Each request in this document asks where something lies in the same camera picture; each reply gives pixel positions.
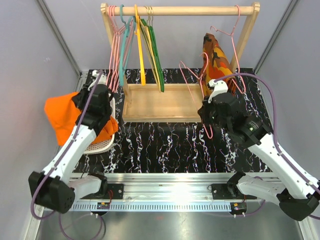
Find pink wire hanger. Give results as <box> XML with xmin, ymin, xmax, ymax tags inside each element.
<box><xmin>178</xmin><ymin>52</ymin><xmax>214</xmax><ymax>140</ymax></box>
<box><xmin>210</xmin><ymin>4</ymin><xmax>247</xmax><ymax>94</ymax></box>

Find aluminium mounting rail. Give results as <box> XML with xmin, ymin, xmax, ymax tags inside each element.
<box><xmin>54</xmin><ymin>172</ymin><xmax>283</xmax><ymax>213</ymax></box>

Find white perforated plastic basket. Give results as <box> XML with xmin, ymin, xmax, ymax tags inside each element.
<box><xmin>84</xmin><ymin>98</ymin><xmax>116</xmax><ymax>155</ymax></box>

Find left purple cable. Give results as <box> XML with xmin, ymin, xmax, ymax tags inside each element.
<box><xmin>30</xmin><ymin>70</ymin><xmax>106</xmax><ymax>240</ymax></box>

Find green hanger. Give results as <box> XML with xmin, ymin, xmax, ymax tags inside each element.
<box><xmin>139</xmin><ymin>18</ymin><xmax>165</xmax><ymax>93</ymax></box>

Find wooden clothes rack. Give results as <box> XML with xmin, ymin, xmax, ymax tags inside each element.
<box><xmin>100</xmin><ymin>2</ymin><xmax>261</xmax><ymax>123</ymax></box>

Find teal hanger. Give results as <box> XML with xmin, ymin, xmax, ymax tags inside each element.
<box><xmin>118</xmin><ymin>4</ymin><xmax>136</xmax><ymax>87</ymax></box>

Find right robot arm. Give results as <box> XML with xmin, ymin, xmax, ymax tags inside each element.
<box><xmin>198</xmin><ymin>92</ymin><xmax>320</xmax><ymax>221</ymax></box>

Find orange camouflage trousers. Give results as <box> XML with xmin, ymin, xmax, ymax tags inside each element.
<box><xmin>199</xmin><ymin>33</ymin><xmax>233</xmax><ymax>97</ymax></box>

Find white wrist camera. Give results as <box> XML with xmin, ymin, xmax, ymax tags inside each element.
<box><xmin>206</xmin><ymin>79</ymin><xmax>228</xmax><ymax>104</ymax></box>
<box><xmin>87</xmin><ymin>70</ymin><xmax>107</xmax><ymax>91</ymax></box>

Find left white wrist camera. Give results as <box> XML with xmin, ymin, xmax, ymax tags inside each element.
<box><xmin>87</xmin><ymin>70</ymin><xmax>107</xmax><ymax>91</ymax></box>

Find yellow hanger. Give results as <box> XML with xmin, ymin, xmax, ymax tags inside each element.
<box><xmin>134</xmin><ymin>4</ymin><xmax>146</xmax><ymax>86</ymax></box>

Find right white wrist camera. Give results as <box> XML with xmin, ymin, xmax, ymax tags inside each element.
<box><xmin>206</xmin><ymin>79</ymin><xmax>228</xmax><ymax>104</ymax></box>

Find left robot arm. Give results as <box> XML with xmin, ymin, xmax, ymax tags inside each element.
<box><xmin>28</xmin><ymin>84</ymin><xmax>113</xmax><ymax>214</ymax></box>

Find pink wire hangers left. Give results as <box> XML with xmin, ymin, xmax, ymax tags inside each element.
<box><xmin>106</xmin><ymin>5</ymin><xmax>125</xmax><ymax>93</ymax></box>

